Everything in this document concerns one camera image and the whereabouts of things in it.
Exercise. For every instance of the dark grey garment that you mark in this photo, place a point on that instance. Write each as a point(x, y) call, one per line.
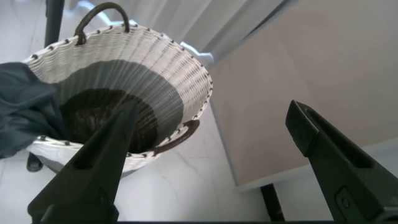
point(25, 109)

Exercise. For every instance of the black clothes rack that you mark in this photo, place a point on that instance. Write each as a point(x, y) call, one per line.
point(54, 18)

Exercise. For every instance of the white laundry basket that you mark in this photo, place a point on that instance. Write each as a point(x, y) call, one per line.
point(140, 53)

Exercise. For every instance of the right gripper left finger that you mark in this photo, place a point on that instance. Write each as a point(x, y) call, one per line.
point(87, 186)

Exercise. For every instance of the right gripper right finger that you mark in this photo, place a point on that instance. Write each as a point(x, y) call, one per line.
point(348, 193)

